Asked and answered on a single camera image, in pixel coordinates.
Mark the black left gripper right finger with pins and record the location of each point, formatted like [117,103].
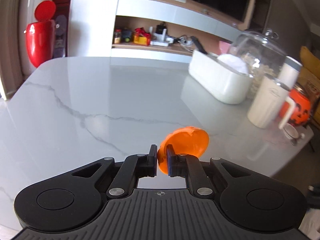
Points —
[189,167]

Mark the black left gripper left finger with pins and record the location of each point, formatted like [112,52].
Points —
[126,174]

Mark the orange plastic capsule half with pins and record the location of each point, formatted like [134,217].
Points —
[186,140]

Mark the white rectangular container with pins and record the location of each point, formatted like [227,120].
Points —
[226,77]

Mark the white ribbed pitcher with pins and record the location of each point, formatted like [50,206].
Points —
[273,93]

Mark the yellow red toy on shelf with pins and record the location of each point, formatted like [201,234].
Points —
[141,37]

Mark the orange pumpkin bucket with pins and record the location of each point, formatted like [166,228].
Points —
[302,110]

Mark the small jar on shelf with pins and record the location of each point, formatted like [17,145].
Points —
[117,36]

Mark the glass dome jar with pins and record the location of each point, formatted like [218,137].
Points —
[261,53]

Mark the wooden white shelf unit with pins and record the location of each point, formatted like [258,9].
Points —
[208,24]

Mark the red trash bin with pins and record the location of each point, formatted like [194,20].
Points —
[40,35]

